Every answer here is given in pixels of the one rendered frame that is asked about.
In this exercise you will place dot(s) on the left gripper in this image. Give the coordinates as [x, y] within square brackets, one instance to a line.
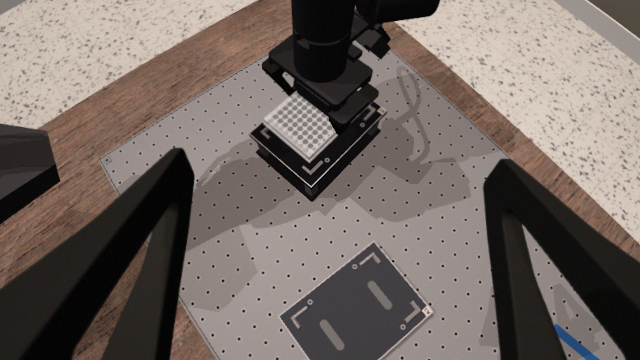
[324, 75]

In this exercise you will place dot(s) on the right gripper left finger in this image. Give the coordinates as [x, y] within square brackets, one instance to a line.
[46, 310]

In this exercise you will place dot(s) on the blue tape rectangle outline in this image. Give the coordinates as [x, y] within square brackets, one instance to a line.
[574, 344]

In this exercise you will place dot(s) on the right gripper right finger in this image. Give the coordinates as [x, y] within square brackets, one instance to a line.
[605, 277]

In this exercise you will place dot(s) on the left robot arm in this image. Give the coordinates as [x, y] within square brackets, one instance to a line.
[326, 21]

